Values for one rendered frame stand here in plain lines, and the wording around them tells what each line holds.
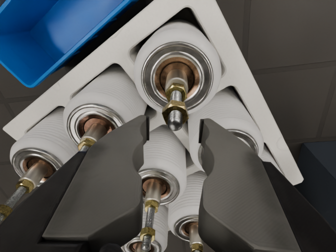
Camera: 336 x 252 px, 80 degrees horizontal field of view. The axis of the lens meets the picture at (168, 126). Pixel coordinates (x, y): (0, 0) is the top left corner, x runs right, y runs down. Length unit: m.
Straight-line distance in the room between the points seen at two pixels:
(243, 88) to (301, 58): 0.25
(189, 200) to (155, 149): 0.11
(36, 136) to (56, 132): 0.03
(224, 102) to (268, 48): 0.24
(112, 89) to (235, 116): 0.16
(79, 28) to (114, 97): 0.28
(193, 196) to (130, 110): 0.19
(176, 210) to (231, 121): 0.19
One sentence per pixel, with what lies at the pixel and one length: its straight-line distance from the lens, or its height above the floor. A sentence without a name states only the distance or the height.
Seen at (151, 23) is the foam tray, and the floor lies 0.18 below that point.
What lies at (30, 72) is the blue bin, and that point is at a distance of 0.48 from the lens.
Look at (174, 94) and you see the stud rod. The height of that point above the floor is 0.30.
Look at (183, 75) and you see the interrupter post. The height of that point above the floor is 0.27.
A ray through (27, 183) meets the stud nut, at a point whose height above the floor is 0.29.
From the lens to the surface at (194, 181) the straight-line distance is 0.39.
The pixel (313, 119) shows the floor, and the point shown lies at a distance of 0.62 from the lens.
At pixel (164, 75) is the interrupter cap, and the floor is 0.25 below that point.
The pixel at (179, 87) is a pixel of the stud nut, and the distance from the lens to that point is 0.17.
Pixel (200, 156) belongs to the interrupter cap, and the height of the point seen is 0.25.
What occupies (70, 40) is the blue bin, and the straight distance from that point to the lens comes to 0.52.
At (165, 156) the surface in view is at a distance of 0.30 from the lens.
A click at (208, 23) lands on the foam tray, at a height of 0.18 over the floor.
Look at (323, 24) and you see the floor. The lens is 0.54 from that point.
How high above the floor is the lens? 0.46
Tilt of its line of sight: 59 degrees down
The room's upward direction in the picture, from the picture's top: 174 degrees counter-clockwise
